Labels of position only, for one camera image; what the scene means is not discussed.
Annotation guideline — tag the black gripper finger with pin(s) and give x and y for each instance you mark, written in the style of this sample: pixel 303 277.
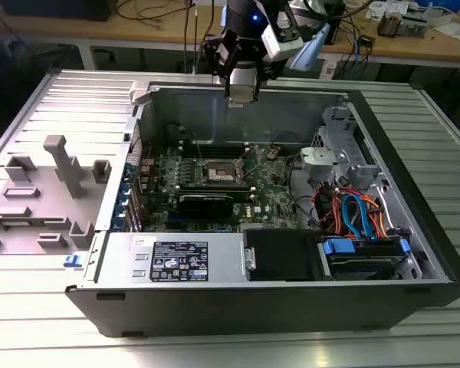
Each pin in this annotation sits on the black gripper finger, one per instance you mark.
pixel 255 53
pixel 218 53

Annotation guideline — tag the silver CPU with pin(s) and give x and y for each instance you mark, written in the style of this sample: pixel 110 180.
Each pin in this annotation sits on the silver CPU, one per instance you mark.
pixel 242 96

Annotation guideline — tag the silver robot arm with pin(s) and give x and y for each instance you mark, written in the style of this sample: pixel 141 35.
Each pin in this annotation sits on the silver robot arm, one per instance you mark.
pixel 310 50

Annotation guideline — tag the RAM slot with white clips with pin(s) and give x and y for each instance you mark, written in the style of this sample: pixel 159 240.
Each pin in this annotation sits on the RAM slot with white clips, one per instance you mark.
pixel 189 142
pixel 189 150

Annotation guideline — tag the RAM slot with black clips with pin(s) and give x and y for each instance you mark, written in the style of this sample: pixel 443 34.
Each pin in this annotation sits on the RAM slot with black clips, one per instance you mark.
pixel 189 146
pixel 189 154

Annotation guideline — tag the CPU socket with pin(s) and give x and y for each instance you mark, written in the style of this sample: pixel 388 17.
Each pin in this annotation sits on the CPU socket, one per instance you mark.
pixel 220 172

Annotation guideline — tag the blue slot latch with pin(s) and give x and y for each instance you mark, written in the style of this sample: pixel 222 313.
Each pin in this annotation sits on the blue slot latch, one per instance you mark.
pixel 128 170
pixel 120 207
pixel 124 189
pixel 118 223

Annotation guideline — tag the black computer tower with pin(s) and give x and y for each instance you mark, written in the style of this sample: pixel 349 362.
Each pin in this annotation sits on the black computer tower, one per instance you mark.
pixel 335 30

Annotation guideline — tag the beige case latch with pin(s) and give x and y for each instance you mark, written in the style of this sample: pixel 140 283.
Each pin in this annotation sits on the beige case latch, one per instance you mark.
pixel 140 92

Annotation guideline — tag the coin cell battery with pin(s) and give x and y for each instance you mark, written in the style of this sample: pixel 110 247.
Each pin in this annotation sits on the coin cell battery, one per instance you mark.
pixel 271 154

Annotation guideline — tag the small black box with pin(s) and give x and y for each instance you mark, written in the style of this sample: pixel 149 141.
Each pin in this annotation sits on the small black box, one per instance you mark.
pixel 366 40

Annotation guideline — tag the silver drive cage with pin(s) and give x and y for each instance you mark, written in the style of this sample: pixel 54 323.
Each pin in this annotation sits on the silver drive cage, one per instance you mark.
pixel 337 130

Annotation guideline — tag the printed paper cards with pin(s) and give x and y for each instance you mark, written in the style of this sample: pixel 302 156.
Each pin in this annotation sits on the printed paper cards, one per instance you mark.
pixel 383 9

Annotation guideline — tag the copper coil transformer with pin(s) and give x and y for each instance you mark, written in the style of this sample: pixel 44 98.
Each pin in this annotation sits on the copper coil transformer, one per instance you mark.
pixel 389 25

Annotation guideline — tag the wooden desk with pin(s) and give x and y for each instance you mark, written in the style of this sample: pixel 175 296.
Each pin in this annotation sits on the wooden desk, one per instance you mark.
pixel 80 27

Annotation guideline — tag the green motherboard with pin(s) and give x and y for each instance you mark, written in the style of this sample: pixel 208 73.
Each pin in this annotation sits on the green motherboard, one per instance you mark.
pixel 270 199

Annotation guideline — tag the black graphics card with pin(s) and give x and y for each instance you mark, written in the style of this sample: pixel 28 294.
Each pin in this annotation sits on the black graphics card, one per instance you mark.
pixel 203 207

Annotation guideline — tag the flat black box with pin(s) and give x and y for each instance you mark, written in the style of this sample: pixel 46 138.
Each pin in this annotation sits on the flat black box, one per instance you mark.
pixel 61 9

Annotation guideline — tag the grey electronic device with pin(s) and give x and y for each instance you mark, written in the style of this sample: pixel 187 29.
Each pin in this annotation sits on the grey electronic device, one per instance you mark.
pixel 416 25

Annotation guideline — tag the white paper sheet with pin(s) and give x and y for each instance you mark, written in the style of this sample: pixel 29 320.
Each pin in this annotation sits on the white paper sheet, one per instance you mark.
pixel 454 30

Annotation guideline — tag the hard disk in blue carrier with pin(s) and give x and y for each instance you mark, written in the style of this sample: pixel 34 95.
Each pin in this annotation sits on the hard disk in blue carrier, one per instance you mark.
pixel 339 246

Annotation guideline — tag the silver power supply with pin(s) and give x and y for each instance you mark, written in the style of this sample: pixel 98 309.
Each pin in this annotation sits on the silver power supply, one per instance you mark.
pixel 119 257

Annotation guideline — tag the grey parts rack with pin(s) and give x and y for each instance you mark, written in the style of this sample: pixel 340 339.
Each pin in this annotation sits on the grey parts rack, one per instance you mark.
pixel 42 214

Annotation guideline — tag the small blue clip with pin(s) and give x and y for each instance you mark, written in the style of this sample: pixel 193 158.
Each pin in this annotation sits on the small blue clip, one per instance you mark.
pixel 71 262

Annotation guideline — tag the black PC case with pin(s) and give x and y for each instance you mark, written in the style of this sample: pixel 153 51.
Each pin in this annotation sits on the black PC case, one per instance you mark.
pixel 214 310

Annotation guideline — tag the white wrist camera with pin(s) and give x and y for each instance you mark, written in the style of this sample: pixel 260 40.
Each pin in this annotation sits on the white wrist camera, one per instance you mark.
pixel 278 46

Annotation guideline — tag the silver metal bracket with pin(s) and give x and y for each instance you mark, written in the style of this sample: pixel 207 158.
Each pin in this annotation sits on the silver metal bracket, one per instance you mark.
pixel 322 155

